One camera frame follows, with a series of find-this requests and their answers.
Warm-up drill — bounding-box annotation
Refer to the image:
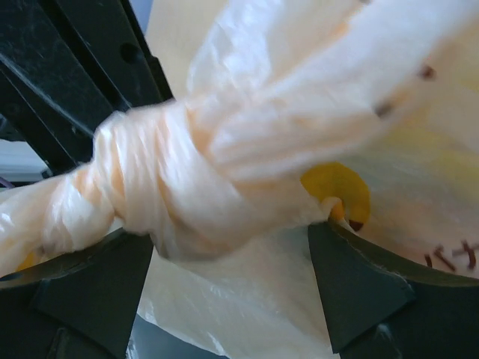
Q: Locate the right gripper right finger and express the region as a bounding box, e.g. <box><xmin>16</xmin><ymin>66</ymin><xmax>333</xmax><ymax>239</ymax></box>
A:
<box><xmin>308</xmin><ymin>223</ymin><xmax>478</xmax><ymax>358</ymax></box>

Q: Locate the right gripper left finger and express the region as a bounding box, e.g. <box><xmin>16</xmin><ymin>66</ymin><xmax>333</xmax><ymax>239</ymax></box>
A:
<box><xmin>1</xmin><ymin>230</ymin><xmax>153</xmax><ymax>358</ymax></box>

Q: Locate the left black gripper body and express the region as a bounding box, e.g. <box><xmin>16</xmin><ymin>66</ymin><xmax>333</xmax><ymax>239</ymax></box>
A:
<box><xmin>1</xmin><ymin>0</ymin><xmax>172</xmax><ymax>177</ymax></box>

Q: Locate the banana print plastic bag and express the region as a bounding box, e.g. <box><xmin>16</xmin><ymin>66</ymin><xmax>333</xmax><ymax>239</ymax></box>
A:
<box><xmin>1</xmin><ymin>1</ymin><xmax>478</xmax><ymax>358</ymax></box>

